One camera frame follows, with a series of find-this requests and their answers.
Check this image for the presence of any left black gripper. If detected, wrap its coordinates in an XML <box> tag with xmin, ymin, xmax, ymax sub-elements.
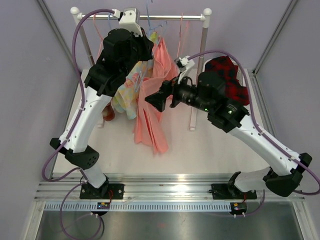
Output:
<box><xmin>119</xmin><ymin>26</ymin><xmax>153</xmax><ymax>77</ymax></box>

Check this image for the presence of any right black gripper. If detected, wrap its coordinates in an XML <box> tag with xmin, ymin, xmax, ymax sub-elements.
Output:
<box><xmin>146</xmin><ymin>70</ymin><xmax>213</xmax><ymax>113</ymax></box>

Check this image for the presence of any blue wire hanger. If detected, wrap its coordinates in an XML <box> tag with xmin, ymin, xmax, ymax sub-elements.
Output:
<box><xmin>134</xmin><ymin>0</ymin><xmax>164</xmax><ymax>93</ymax></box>
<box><xmin>107</xmin><ymin>13</ymin><xmax>115</xmax><ymax>30</ymax></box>

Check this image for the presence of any salmon pink skirt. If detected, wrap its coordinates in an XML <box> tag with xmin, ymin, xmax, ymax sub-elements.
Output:
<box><xmin>133</xmin><ymin>38</ymin><xmax>178</xmax><ymax>154</ymax></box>

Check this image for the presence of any pink wire hanger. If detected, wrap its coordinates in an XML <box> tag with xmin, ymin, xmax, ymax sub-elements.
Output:
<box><xmin>176</xmin><ymin>13</ymin><xmax>190</xmax><ymax>58</ymax></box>
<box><xmin>93</xmin><ymin>14</ymin><xmax>104</xmax><ymax>59</ymax></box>

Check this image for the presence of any red plaid skirt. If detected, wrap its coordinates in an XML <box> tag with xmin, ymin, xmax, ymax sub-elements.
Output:
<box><xmin>204</xmin><ymin>56</ymin><xmax>250</xmax><ymax>106</ymax></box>

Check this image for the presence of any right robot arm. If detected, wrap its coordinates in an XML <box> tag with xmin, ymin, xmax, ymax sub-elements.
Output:
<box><xmin>145</xmin><ymin>71</ymin><xmax>312</xmax><ymax>200</ymax></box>

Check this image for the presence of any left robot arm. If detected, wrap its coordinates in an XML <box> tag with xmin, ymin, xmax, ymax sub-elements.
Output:
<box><xmin>50</xmin><ymin>27</ymin><xmax>153</xmax><ymax>199</ymax></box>

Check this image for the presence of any floral pastel garment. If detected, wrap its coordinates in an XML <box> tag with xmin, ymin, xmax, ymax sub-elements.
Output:
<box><xmin>111</xmin><ymin>31</ymin><xmax>164</xmax><ymax>120</ymax></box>

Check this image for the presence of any brown plaid garment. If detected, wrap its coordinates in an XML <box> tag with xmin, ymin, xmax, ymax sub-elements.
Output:
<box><xmin>101</xmin><ymin>104</ymin><xmax>115</xmax><ymax>122</ymax></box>

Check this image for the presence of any white metal clothes rack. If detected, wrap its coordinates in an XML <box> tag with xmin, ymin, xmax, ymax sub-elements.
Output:
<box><xmin>70</xmin><ymin>5</ymin><xmax>213</xmax><ymax>132</ymax></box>

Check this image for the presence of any white plastic basket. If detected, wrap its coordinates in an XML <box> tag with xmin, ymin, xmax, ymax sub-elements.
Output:
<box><xmin>202</xmin><ymin>59</ymin><xmax>246</xmax><ymax>87</ymax></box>

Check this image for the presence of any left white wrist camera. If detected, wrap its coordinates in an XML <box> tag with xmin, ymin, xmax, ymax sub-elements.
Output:
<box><xmin>112</xmin><ymin>7</ymin><xmax>143</xmax><ymax>37</ymax></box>

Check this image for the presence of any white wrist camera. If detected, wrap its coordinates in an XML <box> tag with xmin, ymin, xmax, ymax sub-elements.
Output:
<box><xmin>174</xmin><ymin>55</ymin><xmax>195</xmax><ymax>84</ymax></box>
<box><xmin>112</xmin><ymin>7</ymin><xmax>143</xmax><ymax>37</ymax></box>

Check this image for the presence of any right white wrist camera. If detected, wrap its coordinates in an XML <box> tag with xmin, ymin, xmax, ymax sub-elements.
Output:
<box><xmin>174</xmin><ymin>55</ymin><xmax>195</xmax><ymax>84</ymax></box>

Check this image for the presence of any aluminium mounting rail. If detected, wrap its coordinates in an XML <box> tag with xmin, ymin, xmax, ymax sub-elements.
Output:
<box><xmin>34</xmin><ymin>173</ymin><xmax>306</xmax><ymax>202</ymax></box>

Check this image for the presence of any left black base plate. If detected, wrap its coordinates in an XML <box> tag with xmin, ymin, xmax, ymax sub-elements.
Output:
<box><xmin>79</xmin><ymin>183</ymin><xmax>125</xmax><ymax>200</ymax></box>

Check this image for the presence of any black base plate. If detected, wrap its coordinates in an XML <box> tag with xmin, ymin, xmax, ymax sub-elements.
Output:
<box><xmin>79</xmin><ymin>183</ymin><xmax>125</xmax><ymax>200</ymax></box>
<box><xmin>209</xmin><ymin>183</ymin><xmax>258</xmax><ymax>200</ymax></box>

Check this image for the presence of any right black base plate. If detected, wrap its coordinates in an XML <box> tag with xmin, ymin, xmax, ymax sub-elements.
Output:
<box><xmin>209</xmin><ymin>183</ymin><xmax>258</xmax><ymax>200</ymax></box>

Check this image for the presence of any white slotted cable duct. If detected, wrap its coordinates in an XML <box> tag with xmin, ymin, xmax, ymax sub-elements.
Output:
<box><xmin>44</xmin><ymin>201</ymin><xmax>231</xmax><ymax>212</ymax></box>

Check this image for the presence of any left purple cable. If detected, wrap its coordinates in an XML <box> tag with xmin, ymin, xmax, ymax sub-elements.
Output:
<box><xmin>41</xmin><ymin>8</ymin><xmax>121</xmax><ymax>239</ymax></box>

